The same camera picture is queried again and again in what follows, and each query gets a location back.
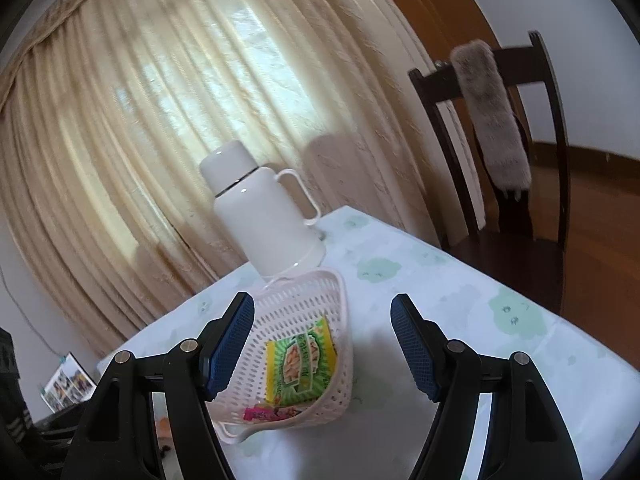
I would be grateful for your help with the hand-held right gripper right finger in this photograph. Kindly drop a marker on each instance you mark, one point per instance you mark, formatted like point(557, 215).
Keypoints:
point(412, 350)

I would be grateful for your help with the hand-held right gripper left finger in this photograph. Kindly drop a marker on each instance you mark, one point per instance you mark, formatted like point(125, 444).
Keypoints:
point(230, 350)

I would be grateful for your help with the green yellow snack packet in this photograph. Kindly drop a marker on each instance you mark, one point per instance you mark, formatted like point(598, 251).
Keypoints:
point(300, 365)

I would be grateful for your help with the pink snack packet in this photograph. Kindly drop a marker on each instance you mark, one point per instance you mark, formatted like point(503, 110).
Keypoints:
point(265, 413)

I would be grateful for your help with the white plastic mesh basket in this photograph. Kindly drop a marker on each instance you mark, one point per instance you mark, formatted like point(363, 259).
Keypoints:
point(310, 300)

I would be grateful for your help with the pale green patterned tablecloth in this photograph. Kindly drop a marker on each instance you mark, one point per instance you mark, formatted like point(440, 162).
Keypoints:
point(450, 270)

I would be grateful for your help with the dark wooden chair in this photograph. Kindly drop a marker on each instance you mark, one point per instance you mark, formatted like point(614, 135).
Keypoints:
point(500, 270)

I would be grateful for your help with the white thermos jug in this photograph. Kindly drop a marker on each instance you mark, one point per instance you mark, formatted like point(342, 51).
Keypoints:
point(260, 220)

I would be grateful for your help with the grey furry cloth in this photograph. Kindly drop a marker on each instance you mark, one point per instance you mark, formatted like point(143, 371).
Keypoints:
point(490, 120)

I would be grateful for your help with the beige pleated curtain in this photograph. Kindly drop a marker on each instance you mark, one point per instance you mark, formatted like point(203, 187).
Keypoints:
point(150, 110)

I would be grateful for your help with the brown wooden door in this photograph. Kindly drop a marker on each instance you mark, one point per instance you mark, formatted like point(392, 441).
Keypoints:
point(425, 10)

